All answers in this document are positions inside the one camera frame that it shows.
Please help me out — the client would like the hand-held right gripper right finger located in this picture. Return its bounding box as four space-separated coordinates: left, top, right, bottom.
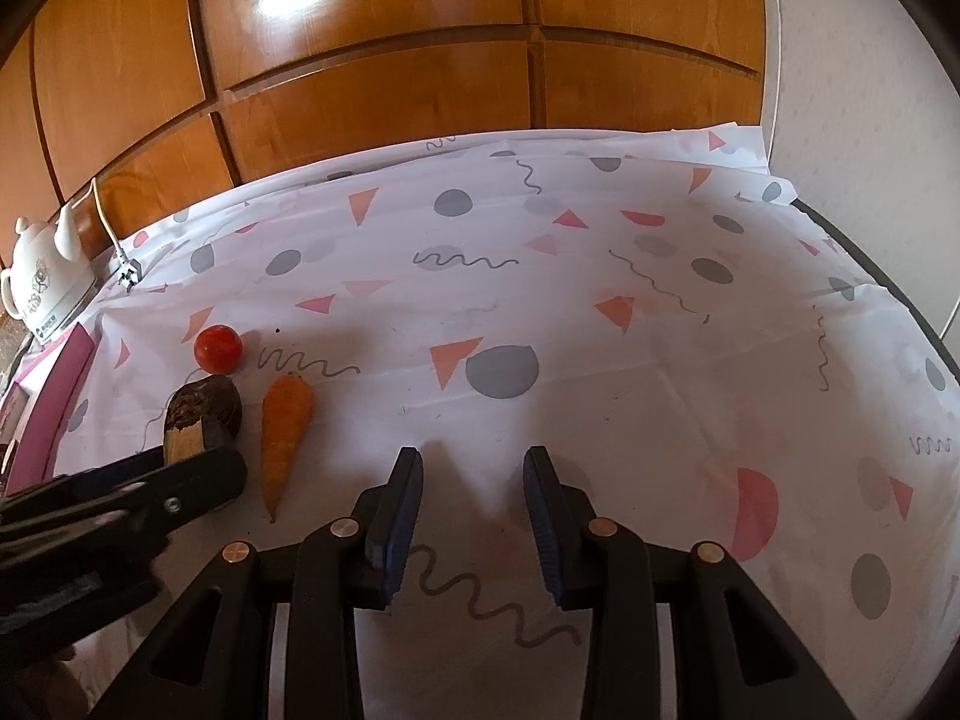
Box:
523 446 856 720

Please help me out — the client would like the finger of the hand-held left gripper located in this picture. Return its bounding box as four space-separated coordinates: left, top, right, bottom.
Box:
112 446 249 535
0 448 166 522

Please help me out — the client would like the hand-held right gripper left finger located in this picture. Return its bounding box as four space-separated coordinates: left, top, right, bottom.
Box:
86 447 425 720

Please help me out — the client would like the dark root vegetable pale stub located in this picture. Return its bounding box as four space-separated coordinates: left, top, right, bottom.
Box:
165 377 243 464

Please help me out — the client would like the pink tray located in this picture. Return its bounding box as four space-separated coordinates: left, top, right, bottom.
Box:
0 321 97 496

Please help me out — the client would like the orange carrot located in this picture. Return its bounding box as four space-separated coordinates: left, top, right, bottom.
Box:
260 373 315 524

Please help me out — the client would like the red tomato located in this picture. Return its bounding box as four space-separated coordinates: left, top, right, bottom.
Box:
193 324 245 374

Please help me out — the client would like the white ceramic electric kettle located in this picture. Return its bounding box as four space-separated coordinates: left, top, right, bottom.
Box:
0 204 97 335

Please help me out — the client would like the wooden wardrobe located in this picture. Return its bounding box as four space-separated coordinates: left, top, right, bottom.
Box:
0 0 773 271

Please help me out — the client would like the white power cord with plug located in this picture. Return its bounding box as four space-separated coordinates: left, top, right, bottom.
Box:
71 176 143 293

